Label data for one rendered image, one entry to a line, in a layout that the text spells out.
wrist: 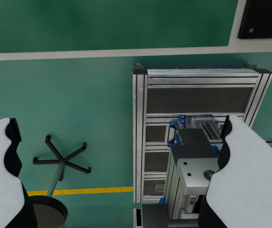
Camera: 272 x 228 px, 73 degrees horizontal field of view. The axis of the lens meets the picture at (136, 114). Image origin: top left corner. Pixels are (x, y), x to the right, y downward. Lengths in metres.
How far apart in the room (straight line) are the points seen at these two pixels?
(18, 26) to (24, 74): 0.96
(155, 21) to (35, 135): 1.48
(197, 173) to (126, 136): 1.17
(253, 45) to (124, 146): 1.32
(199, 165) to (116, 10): 0.44
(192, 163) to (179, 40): 0.33
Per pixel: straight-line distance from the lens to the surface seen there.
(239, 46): 0.60
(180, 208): 0.57
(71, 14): 0.53
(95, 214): 2.56
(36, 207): 1.45
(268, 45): 0.64
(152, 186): 1.77
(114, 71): 1.33
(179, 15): 0.52
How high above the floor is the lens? 1.26
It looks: 58 degrees down
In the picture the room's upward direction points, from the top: 176 degrees clockwise
